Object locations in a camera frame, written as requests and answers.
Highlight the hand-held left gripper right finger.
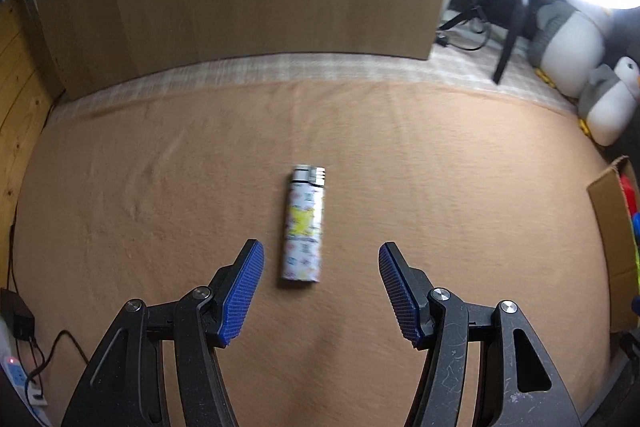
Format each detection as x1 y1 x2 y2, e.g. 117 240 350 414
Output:
378 242 583 427

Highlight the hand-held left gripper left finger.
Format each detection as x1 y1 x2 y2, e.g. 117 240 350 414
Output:
60 239 265 427

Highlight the patterned white lighter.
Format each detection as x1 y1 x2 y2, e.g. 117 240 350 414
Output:
280 164 328 284

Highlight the cardboard box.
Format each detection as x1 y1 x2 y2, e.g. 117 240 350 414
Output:
586 155 640 333

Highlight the red cloth bag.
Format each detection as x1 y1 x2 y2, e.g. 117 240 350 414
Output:
619 174 640 208

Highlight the black power adapter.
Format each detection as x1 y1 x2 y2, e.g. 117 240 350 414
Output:
0 288 36 340

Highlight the checked bedsheet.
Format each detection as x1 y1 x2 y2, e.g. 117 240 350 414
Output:
47 42 581 122

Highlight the white power strip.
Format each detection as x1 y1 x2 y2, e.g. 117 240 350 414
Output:
0 354 51 408

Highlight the black tripod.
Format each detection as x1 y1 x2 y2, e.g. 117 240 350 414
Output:
470 0 546 84

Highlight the small penguin plush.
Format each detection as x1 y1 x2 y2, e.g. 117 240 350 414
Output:
577 57 640 146

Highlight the wooden plank panel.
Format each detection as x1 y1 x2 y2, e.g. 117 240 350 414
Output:
0 0 68 253

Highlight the large penguin plush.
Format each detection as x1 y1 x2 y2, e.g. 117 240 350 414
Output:
529 1 613 98

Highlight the black cable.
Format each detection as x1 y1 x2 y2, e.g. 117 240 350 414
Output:
7 207 91 388

